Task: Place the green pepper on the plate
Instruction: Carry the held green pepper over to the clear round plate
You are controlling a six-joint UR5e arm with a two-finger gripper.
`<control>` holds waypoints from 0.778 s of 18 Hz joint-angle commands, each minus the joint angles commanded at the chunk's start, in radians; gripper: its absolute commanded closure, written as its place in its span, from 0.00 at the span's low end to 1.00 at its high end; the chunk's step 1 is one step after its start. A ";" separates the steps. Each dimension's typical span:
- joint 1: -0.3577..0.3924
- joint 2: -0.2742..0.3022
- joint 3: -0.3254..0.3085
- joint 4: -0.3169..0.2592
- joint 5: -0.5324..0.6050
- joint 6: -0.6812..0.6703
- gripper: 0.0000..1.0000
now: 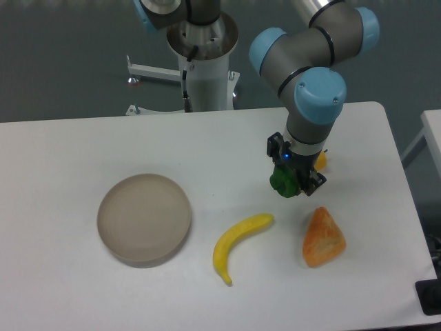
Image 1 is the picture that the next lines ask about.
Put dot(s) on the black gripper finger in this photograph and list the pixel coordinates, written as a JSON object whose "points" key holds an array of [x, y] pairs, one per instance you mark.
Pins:
{"points": [[311, 181], [275, 148]]}

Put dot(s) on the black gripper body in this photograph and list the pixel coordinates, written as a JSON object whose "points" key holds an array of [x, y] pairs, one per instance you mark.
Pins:
{"points": [[298, 162]]}

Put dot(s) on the green toy pepper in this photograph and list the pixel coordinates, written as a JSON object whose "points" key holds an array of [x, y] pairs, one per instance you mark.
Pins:
{"points": [[284, 181]]}

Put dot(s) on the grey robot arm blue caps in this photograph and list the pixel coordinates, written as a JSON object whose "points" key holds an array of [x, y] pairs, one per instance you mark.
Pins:
{"points": [[297, 68]]}

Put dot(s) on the beige round plate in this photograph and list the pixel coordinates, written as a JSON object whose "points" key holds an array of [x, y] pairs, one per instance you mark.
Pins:
{"points": [[144, 220]]}

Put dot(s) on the small yellow toy fruit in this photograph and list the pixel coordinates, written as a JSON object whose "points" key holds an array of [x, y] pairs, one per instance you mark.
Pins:
{"points": [[321, 161]]}

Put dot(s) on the orange toy fruit wedge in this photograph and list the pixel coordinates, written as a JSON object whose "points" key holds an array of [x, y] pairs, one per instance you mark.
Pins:
{"points": [[324, 240]]}

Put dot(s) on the yellow toy banana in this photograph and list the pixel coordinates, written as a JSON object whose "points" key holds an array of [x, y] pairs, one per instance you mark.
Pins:
{"points": [[234, 235]]}

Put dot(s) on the white side table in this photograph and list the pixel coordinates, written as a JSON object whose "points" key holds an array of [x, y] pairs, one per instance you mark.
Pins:
{"points": [[428, 136]]}

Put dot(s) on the black device at table edge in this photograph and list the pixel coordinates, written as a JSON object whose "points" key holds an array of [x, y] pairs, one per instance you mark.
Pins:
{"points": [[429, 296]]}

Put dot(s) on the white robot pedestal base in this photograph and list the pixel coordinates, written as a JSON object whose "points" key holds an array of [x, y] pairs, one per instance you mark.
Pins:
{"points": [[207, 83]]}

